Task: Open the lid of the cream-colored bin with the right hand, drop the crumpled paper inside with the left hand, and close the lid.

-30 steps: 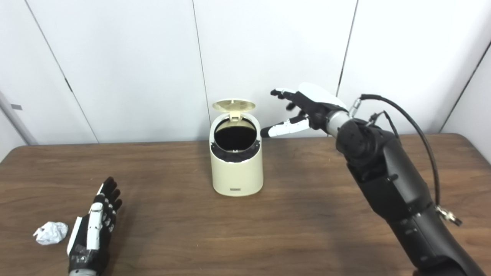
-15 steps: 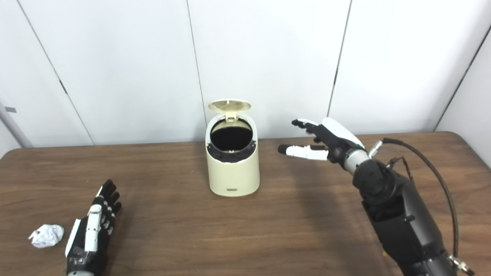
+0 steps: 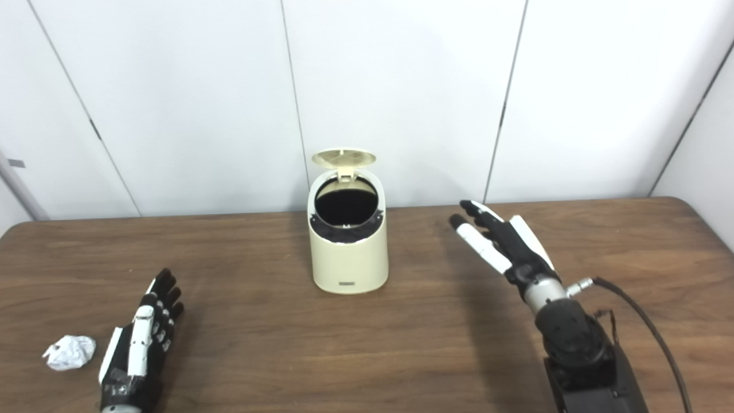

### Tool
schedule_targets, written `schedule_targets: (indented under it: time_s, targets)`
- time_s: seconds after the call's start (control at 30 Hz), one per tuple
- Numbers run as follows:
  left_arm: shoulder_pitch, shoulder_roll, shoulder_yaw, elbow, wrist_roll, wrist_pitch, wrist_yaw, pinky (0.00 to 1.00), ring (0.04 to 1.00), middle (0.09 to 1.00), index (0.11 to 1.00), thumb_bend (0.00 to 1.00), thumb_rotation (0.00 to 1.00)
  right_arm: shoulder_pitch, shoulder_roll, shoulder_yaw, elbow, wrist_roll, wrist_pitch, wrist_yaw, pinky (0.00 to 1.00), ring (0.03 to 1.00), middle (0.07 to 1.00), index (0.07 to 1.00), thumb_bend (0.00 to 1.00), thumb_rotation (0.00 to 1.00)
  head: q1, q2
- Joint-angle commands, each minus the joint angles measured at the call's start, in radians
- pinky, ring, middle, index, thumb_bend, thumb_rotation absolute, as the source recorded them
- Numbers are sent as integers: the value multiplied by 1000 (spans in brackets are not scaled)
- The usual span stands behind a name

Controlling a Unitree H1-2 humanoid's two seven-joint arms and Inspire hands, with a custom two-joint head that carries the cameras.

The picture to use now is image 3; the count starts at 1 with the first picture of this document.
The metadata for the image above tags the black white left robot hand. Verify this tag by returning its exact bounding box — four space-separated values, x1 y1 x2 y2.
99 268 185 411

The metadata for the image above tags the cream-colored round bin body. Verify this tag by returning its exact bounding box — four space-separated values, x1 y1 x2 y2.
307 168 389 295

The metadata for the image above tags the thin black right arm wire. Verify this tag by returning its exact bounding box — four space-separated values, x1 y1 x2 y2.
594 309 621 345

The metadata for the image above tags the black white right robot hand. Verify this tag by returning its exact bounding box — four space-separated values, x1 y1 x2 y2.
448 200 560 302

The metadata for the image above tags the cream-colored round bin lid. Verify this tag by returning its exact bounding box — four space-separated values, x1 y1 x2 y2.
311 149 377 183

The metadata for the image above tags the white paper ball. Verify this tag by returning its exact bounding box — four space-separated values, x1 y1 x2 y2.
42 335 97 371

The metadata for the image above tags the grey wall corner post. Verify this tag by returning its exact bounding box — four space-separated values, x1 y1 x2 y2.
0 152 49 221

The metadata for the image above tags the thick black right wrist cable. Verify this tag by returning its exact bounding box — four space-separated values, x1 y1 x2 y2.
568 277 694 413

